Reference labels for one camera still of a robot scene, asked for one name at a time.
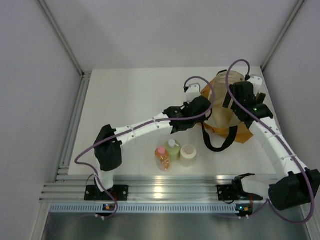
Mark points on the left aluminium corner post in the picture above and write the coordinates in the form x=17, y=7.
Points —
x=43, y=6

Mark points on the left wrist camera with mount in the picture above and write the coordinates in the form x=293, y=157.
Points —
x=192, y=91

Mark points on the aluminium rail frame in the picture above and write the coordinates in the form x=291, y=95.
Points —
x=121, y=97

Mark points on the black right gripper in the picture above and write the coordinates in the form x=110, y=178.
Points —
x=260, y=98

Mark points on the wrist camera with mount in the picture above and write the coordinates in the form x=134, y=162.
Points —
x=192, y=91
x=256, y=81

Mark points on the cream cylindrical jar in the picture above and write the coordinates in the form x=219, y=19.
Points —
x=188, y=155

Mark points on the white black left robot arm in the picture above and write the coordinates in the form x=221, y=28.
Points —
x=111, y=141

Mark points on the orange bottle with pink cap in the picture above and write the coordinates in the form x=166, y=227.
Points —
x=162, y=159

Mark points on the right aluminium corner post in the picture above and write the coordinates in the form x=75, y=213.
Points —
x=297, y=7

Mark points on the aluminium corner post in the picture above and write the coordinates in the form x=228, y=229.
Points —
x=43, y=6
x=297, y=7

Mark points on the tan canvas tote bag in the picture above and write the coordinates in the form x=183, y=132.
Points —
x=223, y=122

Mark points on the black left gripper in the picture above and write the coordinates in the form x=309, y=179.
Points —
x=203, y=118

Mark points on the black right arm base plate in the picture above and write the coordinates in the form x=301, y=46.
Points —
x=227, y=193

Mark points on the grey slotted cable duct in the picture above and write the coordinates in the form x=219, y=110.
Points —
x=108, y=208

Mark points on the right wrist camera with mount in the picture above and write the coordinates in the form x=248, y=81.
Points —
x=256, y=81

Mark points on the green pump bottle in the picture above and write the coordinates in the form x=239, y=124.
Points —
x=173, y=148

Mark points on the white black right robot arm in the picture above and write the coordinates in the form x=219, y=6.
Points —
x=295, y=183

